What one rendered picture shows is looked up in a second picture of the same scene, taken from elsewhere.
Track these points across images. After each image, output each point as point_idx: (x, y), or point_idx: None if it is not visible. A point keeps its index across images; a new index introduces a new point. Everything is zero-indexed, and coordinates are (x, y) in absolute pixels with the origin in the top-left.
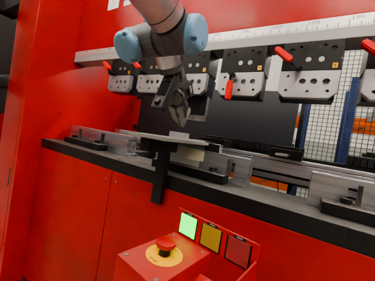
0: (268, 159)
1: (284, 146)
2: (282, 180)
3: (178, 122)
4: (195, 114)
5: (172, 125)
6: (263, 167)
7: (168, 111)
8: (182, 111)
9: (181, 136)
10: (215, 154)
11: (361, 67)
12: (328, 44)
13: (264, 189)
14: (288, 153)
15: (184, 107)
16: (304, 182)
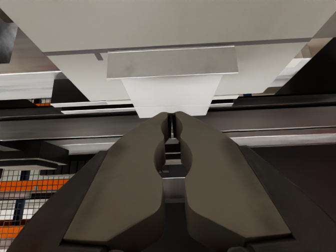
0: (63, 139)
1: (16, 166)
2: (37, 108)
3: (179, 117)
4: (170, 201)
5: (314, 179)
6: (68, 121)
7: (265, 178)
8: (95, 190)
9: (154, 56)
10: (50, 66)
11: None
12: None
13: None
14: (6, 153)
15: (26, 245)
16: (3, 115)
